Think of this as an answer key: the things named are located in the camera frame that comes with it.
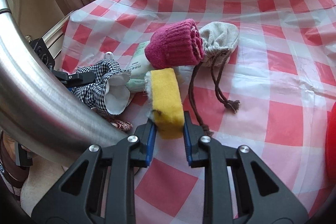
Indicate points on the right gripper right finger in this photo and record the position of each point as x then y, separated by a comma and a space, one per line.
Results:
239, 186

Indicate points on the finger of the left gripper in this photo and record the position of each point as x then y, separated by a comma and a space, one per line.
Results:
74, 80

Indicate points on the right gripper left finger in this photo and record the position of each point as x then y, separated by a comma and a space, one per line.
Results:
99, 186

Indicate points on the black white checkered pouch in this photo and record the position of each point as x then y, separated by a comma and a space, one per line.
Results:
108, 93

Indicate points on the red floral white cloth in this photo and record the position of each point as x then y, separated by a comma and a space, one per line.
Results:
121, 125

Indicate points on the yellow sponge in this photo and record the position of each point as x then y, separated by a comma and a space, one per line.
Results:
166, 111

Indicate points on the magenta knitted sock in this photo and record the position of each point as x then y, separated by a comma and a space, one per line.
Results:
174, 45

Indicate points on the grey drawstring pouch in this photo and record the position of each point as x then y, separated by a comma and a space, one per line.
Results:
219, 42

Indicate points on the cream ornate cabinet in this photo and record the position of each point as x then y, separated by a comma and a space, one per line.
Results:
40, 19

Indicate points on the stainless steel thermos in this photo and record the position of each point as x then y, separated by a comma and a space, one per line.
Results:
37, 110

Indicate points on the beige upholstered stool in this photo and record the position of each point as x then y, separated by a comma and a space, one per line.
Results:
42, 176

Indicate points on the red plastic jug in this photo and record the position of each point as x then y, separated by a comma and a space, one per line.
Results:
330, 145

